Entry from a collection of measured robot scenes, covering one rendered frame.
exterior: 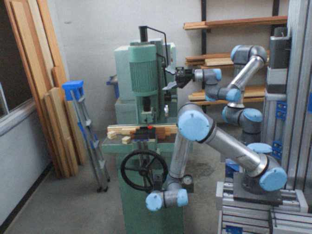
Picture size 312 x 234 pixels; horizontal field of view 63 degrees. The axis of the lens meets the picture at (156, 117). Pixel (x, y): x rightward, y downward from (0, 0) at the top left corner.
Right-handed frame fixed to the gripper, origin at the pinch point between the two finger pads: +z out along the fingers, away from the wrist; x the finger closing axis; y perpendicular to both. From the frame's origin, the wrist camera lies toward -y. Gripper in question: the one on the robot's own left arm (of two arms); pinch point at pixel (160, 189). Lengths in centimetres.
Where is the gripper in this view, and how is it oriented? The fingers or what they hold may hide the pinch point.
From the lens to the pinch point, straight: 156.2
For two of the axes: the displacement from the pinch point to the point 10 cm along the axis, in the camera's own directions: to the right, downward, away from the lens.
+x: 9.9, -0.3, -1.0
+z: 1.1, 1.6, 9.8
